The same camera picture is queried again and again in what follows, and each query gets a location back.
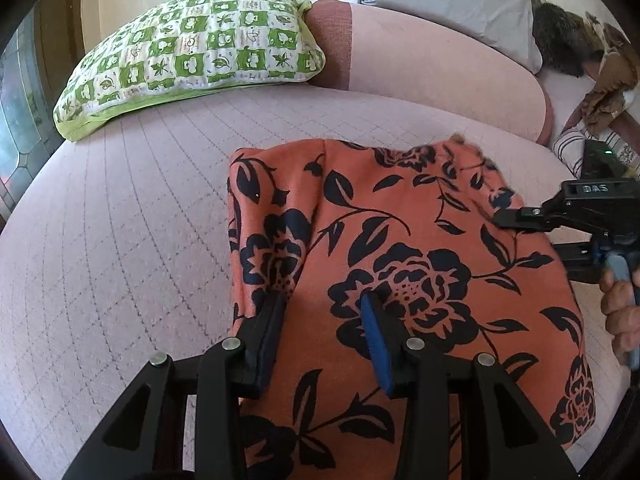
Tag brown crumpled cloth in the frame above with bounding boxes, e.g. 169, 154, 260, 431
579, 13, 639, 136

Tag striped grey white pillow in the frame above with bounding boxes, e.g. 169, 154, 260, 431
550, 122, 639, 179

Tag dark furry cushion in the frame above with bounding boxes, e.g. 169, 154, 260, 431
533, 2, 604, 78

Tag person's right hand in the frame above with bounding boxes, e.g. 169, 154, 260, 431
600, 270, 640, 364

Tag orange black floral garment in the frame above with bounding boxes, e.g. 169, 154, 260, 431
228, 136, 596, 479

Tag green white patterned pillow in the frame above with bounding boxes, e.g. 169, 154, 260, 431
53, 0, 326, 142

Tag pink bolster cushion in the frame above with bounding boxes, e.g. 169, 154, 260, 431
304, 0, 553, 144

